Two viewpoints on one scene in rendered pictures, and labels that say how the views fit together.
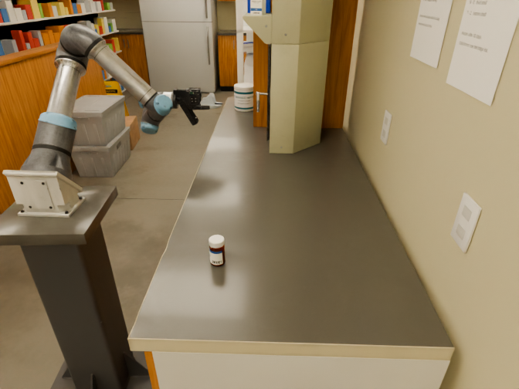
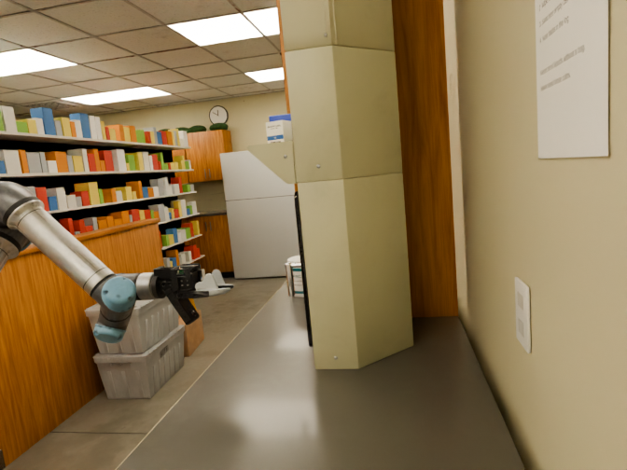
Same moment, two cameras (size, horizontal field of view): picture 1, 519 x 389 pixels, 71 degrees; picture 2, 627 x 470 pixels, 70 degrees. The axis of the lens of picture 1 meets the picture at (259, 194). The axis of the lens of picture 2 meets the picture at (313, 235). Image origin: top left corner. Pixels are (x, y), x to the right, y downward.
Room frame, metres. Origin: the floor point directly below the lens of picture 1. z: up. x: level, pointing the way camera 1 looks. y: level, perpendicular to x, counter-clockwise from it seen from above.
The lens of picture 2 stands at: (0.52, -0.24, 1.43)
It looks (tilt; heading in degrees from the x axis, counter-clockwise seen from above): 8 degrees down; 9
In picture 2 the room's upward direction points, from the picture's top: 5 degrees counter-clockwise
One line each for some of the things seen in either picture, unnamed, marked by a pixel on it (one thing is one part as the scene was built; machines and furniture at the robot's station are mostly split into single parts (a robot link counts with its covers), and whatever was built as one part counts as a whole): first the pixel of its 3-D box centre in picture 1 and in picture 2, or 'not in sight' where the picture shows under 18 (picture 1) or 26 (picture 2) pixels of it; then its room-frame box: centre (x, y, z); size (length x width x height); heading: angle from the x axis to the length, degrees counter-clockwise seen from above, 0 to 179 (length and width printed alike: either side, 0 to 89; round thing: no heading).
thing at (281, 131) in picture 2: (258, 6); (279, 133); (1.68, 0.01, 1.54); 0.05 x 0.05 x 0.06; 72
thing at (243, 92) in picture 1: (244, 96); (304, 275); (2.28, 0.10, 1.01); 0.13 x 0.13 x 0.15
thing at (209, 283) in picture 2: (210, 101); (211, 283); (1.60, 0.22, 1.17); 0.09 x 0.03 x 0.06; 83
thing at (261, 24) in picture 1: (258, 26); (286, 164); (1.73, 0.01, 1.46); 0.32 x 0.12 x 0.10; 179
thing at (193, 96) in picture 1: (188, 99); (177, 282); (1.63, 0.32, 1.17); 0.12 x 0.08 x 0.09; 88
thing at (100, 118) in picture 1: (96, 119); (138, 317); (3.43, 1.58, 0.49); 0.60 x 0.42 x 0.33; 179
